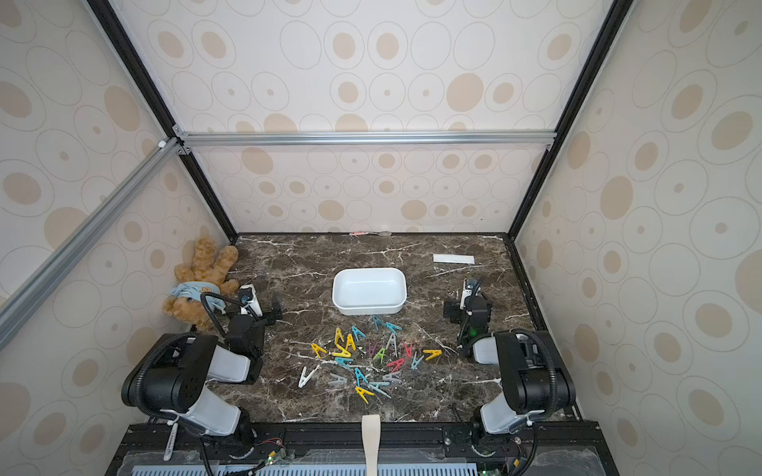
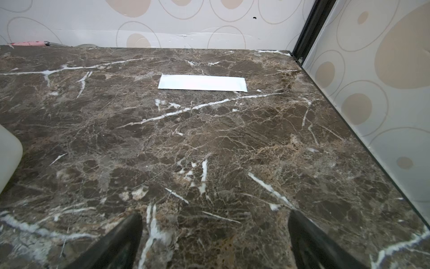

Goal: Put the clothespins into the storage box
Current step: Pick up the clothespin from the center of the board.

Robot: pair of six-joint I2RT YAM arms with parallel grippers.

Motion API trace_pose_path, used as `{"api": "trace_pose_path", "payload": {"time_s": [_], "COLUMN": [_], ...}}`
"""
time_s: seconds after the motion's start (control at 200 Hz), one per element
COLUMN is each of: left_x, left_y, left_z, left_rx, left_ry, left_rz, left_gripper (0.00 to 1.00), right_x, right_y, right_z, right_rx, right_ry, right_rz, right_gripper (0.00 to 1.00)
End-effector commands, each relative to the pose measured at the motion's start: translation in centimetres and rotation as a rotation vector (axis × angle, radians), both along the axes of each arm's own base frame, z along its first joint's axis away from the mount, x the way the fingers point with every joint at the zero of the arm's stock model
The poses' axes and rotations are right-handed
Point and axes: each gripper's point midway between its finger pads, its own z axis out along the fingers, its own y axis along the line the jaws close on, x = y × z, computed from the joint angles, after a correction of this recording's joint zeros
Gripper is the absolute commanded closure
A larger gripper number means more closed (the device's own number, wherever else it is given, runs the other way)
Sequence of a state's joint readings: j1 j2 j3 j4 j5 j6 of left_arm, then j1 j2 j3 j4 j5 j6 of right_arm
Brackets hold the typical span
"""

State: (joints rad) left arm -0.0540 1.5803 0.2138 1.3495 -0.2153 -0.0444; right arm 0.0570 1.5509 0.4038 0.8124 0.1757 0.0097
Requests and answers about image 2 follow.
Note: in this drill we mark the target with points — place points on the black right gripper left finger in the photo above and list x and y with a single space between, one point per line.
116 250

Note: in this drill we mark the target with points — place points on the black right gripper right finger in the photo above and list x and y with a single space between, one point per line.
313 249

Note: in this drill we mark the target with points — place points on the white plastic storage box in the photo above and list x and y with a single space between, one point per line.
11 152

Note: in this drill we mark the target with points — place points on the white paper strip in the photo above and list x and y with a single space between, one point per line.
204 83

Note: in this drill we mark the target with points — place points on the pink pen at wall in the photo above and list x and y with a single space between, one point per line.
31 44

